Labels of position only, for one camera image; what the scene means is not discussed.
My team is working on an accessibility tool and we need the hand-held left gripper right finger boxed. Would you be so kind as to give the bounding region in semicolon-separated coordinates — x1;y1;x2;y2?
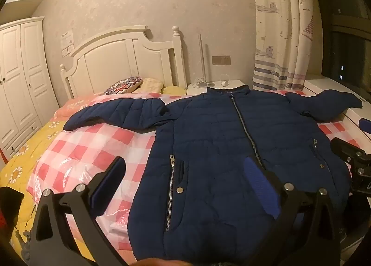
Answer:
244;158;341;266

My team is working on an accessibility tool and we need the white wardrobe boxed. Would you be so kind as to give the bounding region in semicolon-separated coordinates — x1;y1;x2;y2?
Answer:
0;16;51;159

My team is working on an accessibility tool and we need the red checkered blanket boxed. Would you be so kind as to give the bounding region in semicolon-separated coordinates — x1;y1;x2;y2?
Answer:
27;89;348;255

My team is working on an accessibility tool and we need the cream pillow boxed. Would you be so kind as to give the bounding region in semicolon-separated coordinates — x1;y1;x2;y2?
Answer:
136;78;164;93

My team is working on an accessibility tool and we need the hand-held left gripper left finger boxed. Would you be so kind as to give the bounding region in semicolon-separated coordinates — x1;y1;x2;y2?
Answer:
30;156;128;266

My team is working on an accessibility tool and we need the patterned floral pillow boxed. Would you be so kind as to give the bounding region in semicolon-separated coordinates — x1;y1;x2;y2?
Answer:
104;77;143;95

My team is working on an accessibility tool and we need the dark cloth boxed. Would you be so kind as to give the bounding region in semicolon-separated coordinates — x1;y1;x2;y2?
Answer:
0;187;25;255

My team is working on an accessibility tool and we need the navy puffer jacket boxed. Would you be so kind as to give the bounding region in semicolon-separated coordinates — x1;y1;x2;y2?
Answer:
63;86;363;263

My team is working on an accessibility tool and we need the white paper notice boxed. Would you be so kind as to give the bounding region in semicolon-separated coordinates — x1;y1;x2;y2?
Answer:
60;30;74;50

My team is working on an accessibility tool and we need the white wooden headboard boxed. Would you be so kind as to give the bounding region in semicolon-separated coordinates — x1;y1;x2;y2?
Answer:
59;25;187;100

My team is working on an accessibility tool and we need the boat print curtain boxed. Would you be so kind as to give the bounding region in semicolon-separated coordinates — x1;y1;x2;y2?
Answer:
251;0;315;91

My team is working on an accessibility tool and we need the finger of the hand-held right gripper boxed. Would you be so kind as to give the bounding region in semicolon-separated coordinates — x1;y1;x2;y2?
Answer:
330;137;371;168

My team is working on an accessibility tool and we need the yellow floral bedsheet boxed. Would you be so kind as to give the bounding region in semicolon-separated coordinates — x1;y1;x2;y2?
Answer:
0;95;99;243

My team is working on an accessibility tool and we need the white pole lamp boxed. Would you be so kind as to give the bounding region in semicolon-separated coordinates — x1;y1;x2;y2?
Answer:
195;34;215;88

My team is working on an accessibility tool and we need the dark window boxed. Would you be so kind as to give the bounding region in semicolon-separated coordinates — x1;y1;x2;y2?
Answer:
319;0;371;93

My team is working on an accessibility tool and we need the yellow pillow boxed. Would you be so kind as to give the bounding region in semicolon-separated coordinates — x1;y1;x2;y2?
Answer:
161;86;186;95

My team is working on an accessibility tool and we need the white nightstand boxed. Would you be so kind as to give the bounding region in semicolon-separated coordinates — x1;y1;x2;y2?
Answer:
186;80;247;96

